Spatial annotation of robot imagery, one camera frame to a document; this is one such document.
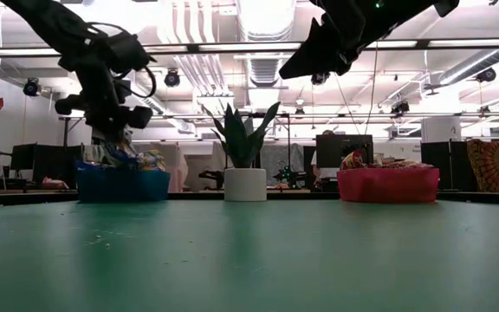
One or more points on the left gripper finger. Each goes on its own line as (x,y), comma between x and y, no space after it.
(99,125)
(118,125)

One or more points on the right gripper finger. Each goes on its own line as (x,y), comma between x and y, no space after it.
(314,56)

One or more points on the blue Maruchan ramen pack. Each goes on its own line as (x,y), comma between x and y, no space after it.
(121,154)
(152,160)

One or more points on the red Maruchan ramen pack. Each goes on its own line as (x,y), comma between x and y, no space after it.
(401,164)
(353,160)

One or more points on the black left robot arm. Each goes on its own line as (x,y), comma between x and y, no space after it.
(50,26)

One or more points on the black metal rack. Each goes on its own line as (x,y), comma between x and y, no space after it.
(64,134)

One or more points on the blue plastic bin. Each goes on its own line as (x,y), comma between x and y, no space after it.
(119,186)

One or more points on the row of black monitors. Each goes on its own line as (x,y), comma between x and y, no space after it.
(37,160)

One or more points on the white cloth cover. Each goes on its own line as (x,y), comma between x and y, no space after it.
(178,169)

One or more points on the long ceiling light bar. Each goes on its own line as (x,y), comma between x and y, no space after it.
(232,46)

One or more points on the black computer monitor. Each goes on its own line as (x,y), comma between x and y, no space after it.
(340,149)

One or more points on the small black desk device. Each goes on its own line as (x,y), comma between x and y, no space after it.
(210,178)

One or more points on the green succulent plant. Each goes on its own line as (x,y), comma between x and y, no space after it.
(241,143)

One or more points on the person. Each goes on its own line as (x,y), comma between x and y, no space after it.
(325,173)

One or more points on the black device with green lights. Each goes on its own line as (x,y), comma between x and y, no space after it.
(290,177)

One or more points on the white plant pot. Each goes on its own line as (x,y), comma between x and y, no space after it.
(245,184)

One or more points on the red plastic bin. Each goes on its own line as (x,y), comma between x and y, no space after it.
(388,186)

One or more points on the black partition panel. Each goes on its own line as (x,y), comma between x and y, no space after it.
(442,164)

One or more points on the green table mat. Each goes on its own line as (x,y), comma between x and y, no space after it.
(249,260)

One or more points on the orange patterned cloth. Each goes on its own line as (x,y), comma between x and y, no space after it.
(487,164)

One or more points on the black ceiling camera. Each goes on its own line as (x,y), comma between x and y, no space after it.
(486,75)
(320,79)
(172,79)
(31,87)

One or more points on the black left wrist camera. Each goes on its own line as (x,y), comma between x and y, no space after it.
(126,52)

